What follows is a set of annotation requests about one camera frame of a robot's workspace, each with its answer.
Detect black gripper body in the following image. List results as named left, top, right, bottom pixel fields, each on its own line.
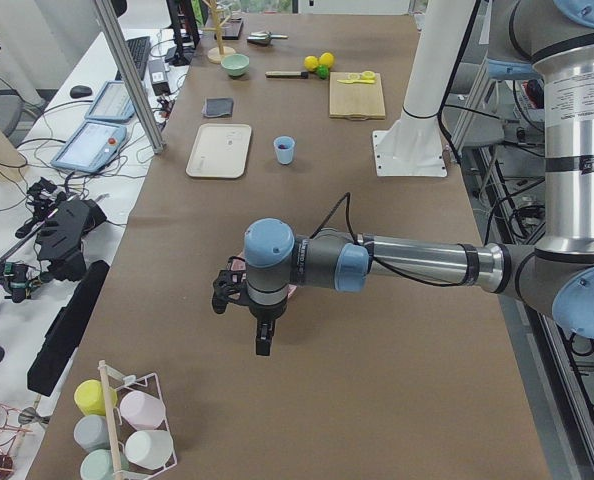
left=211, top=270, right=285, bottom=323

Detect white wire cup rack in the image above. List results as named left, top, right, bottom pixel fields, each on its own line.
left=98, top=360, right=178, bottom=479

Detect yellow lemon upper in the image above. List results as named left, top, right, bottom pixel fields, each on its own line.
left=318, top=52, right=335, bottom=69

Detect grey folded cloth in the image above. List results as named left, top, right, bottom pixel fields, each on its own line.
left=202, top=97, right=234, bottom=118

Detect steel muddler black tip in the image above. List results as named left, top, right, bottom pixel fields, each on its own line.
left=265, top=71, right=309, bottom=79

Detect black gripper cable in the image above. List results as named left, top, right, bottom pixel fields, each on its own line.
left=309, top=192, right=473, bottom=287

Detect green lime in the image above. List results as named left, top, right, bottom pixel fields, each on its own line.
left=316, top=65, right=329, bottom=80

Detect teach pendant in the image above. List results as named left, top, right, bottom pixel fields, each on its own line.
left=85, top=81, right=135, bottom=123
left=50, top=121, right=127, bottom=173

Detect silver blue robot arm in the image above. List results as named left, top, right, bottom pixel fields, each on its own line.
left=212, top=1, right=594, bottom=355

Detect mint green bowl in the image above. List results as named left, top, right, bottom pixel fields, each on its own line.
left=221, top=53, right=250, bottom=78

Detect wooden mug tree stand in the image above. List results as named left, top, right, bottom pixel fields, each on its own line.
left=203, top=0, right=236, bottom=64

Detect yellow lemon lower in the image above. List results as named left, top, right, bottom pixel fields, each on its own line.
left=303, top=56, right=319, bottom=72

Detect black keyboard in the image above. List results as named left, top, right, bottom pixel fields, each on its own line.
left=126, top=36, right=151, bottom=80

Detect mint cup in rack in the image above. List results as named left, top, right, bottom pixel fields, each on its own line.
left=79, top=449, right=115, bottom=480

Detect teach pendant far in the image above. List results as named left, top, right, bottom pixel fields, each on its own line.
left=85, top=81, right=135, bottom=123

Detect aluminium frame post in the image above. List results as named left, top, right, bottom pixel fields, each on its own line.
left=92, top=0, right=165, bottom=155

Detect grey cup in rack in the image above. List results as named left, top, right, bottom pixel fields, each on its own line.
left=73, top=414, right=110, bottom=453

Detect white cup in rack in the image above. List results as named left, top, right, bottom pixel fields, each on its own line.
left=124, top=430, right=174, bottom=470

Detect cream rabbit tray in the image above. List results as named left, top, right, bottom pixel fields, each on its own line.
left=186, top=123, right=252, bottom=179

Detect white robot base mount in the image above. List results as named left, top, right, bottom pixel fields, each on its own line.
left=373, top=0, right=479, bottom=177

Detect yellow cup in rack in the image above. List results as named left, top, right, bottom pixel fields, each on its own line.
left=73, top=379, right=106, bottom=416

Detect pink bowl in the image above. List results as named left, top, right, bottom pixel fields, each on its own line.
left=231, top=256, right=297, bottom=298

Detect black computer mouse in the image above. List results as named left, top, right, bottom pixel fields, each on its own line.
left=69, top=85, right=93, bottom=99

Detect black hand device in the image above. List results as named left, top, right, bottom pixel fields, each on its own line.
left=35, top=199, right=107, bottom=281

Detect pink cup in rack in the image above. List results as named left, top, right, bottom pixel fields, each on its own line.
left=119, top=391, right=166, bottom=430

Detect black long speaker bar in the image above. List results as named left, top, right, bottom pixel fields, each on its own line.
left=27, top=260, right=110, bottom=397

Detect bamboo cutting board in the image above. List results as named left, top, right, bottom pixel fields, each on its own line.
left=329, top=72, right=386, bottom=120

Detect teach pendant near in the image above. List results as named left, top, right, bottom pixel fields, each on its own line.
left=50, top=121, right=127, bottom=173

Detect steel ice scoop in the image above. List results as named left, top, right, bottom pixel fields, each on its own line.
left=246, top=31, right=289, bottom=46

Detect yellow lemon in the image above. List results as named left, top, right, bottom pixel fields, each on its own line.
left=303, top=56, right=319, bottom=72
left=318, top=52, right=335, bottom=69

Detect light blue plastic cup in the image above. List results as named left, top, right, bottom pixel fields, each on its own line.
left=273, top=135, right=295, bottom=165

